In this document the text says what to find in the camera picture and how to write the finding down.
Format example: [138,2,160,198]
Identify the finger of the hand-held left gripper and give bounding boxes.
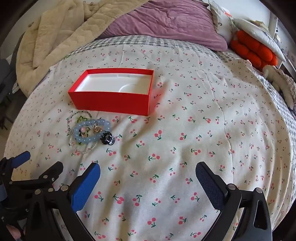
[9,162,63,193]
[0,151,31,178]

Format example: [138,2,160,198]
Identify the purple pillow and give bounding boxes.
[102,0,228,51]

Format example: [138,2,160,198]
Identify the grey armchair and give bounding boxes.
[0,58,18,130]

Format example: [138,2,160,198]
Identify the cream quilted blanket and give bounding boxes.
[16,0,148,96]

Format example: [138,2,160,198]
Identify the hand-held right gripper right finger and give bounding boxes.
[195,161,273,241]

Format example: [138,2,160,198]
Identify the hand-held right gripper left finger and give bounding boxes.
[24,162,101,241]

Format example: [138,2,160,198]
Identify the black hair claw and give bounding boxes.
[100,132,116,146]

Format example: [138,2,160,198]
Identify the cherry print bedsheet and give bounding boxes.
[5,43,294,241]

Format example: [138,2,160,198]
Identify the white plush toy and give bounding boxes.
[262,65,296,109]

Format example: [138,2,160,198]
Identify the orange plush cushion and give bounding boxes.
[230,30,278,70]

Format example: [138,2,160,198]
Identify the white printed pillow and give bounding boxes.
[232,19,287,62]
[208,0,236,43]

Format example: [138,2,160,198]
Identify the red cardboard box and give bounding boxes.
[68,69,154,116]

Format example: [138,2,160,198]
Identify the clear bead bracelet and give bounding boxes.
[67,111,99,154]

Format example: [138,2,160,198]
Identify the blue bead bracelet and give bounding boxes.
[73,119,112,145]

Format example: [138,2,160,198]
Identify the white bedside furniture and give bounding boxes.
[268,10,296,77]

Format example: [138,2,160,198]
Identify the green bead bracelet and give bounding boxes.
[76,115,92,124]

